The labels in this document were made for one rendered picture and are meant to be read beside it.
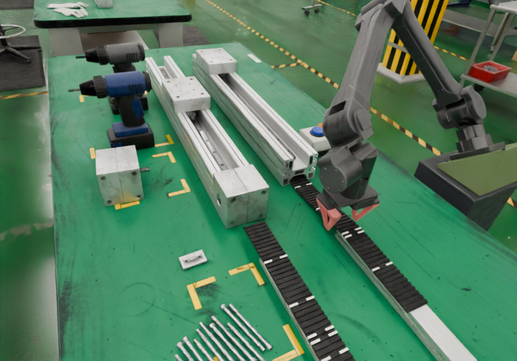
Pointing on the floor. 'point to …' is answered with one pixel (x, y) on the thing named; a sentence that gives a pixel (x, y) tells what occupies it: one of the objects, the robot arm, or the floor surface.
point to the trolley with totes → (508, 81)
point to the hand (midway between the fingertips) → (341, 221)
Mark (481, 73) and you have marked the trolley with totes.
